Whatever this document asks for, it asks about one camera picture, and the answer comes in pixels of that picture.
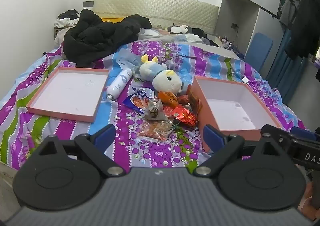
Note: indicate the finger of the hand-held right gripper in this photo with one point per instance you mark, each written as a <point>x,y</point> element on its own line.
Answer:
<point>275,131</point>
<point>303,133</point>

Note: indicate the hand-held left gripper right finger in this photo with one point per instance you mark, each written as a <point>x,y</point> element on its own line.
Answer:
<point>212,137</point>

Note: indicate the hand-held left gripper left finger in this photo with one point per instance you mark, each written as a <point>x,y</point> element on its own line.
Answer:
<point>106,137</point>

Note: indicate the red foil snack packet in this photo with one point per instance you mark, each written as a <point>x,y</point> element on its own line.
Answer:
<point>187,119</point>
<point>177,111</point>

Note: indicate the deep pink cardboard box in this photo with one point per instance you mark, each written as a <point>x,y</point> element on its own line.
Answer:
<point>235,108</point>

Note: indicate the yellow and brown snack packet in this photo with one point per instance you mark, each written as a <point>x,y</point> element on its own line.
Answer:
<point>194,101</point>

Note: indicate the blue snack packet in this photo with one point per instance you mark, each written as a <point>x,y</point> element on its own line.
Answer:
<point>136,99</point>

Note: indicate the clear packet of orange snacks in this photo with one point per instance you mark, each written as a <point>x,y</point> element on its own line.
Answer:
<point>155,129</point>

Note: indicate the silver snack packet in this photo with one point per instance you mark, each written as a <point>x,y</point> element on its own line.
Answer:
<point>153,111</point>

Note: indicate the orange snack packet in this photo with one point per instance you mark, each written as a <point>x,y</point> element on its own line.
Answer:
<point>168,97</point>

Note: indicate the person's right forearm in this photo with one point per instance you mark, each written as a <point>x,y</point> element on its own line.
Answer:
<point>315,191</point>

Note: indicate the purple floral printed blanket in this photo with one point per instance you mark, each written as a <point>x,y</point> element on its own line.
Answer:
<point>60,136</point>

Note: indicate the white spray bottle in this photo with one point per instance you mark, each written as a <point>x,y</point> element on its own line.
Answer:
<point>120,82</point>

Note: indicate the shallow pink box lid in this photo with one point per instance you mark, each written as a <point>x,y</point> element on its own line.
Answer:
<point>67,91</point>

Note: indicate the blue curtain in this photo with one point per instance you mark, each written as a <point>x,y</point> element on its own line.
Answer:
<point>285,66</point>

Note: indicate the white and blue plush toy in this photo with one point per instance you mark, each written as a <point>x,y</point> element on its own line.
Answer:
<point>165,79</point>

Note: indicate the blue folding chair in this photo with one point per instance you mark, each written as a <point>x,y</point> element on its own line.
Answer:
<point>258,51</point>

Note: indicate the pale blue plastic bag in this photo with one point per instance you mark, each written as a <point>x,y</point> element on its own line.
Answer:
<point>127,57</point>

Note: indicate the black jacket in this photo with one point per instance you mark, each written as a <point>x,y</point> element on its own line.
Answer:
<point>100,36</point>

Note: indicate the grey bedding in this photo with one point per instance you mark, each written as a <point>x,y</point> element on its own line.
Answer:
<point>190,37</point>

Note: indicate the hanging black coat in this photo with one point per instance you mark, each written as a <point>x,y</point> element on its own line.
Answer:
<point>306,23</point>

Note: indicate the black and white plush toy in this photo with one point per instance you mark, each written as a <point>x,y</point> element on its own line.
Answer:
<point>178,29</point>

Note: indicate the yellow pillow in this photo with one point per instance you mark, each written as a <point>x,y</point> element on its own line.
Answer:
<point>112,19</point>

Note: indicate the pile of clothes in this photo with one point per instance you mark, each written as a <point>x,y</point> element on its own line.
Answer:
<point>66,18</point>

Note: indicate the hanging grey striped jacket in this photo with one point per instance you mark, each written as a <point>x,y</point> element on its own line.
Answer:
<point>290,6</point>

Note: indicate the cream quilted headboard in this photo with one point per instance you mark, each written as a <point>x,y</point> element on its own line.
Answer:
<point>160,6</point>

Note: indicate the small wall socket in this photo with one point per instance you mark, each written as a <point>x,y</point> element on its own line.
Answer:
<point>234,25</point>

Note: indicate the dark wall socket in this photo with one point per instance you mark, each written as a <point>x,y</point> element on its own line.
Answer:
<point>88,3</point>

